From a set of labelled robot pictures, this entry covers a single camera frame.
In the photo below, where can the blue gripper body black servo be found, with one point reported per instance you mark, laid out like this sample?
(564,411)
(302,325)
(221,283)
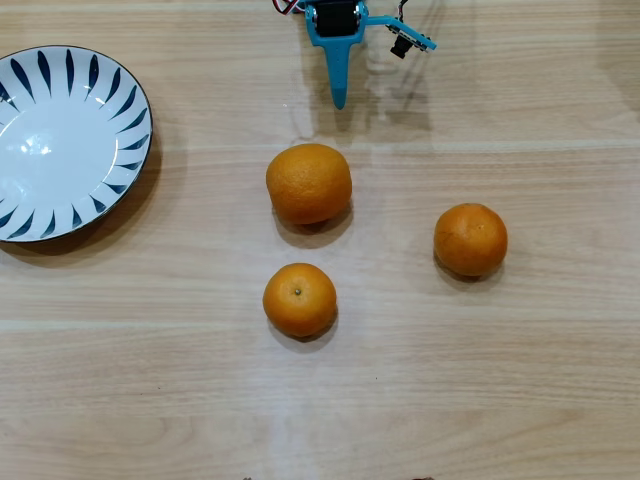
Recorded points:
(334,22)

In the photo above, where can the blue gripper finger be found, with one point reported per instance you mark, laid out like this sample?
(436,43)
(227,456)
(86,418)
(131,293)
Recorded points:
(339,75)

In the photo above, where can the small orange with green stem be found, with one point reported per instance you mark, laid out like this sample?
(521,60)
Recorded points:
(300,305)

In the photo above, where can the large orange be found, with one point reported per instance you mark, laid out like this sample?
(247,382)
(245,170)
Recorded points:
(307,182)

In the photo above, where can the white plate with blue strokes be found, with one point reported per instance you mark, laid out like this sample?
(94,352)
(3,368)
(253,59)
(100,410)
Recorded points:
(60,150)

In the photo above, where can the blue wrist camera module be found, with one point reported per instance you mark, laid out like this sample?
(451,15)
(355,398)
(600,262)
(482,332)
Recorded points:
(410,35)

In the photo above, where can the orange with mottled skin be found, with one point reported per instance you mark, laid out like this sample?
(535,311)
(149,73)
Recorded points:
(470,240)

